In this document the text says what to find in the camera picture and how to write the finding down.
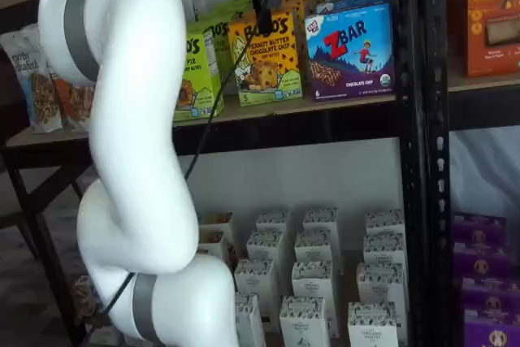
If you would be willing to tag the white granola bag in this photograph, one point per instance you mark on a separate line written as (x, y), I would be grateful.
(36, 91)

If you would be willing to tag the purple snack box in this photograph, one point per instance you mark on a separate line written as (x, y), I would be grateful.
(479, 227)
(493, 332)
(481, 259)
(491, 296)

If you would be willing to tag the wooden shelf board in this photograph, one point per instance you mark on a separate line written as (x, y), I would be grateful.
(487, 83)
(345, 104)

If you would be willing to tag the yellow label granola box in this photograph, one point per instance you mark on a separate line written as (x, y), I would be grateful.
(211, 243)
(215, 221)

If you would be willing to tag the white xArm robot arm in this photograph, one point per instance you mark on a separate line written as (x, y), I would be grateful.
(130, 79)

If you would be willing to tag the green Bobo's apple pie box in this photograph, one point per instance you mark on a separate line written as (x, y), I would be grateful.
(225, 54)
(233, 9)
(195, 79)

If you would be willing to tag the white patterned boxes group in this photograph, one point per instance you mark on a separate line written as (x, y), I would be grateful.
(349, 249)

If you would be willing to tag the black metal shelving rack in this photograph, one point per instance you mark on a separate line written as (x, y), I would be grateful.
(284, 127)
(436, 79)

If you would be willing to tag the white patterned pantry box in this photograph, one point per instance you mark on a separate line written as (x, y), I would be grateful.
(373, 326)
(304, 322)
(384, 249)
(273, 221)
(313, 282)
(265, 247)
(248, 322)
(381, 286)
(315, 247)
(255, 286)
(321, 219)
(384, 223)

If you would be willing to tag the large orange snack box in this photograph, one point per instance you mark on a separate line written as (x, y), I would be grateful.
(493, 18)

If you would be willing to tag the granola bag orange label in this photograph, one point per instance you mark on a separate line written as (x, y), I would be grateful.
(71, 103)

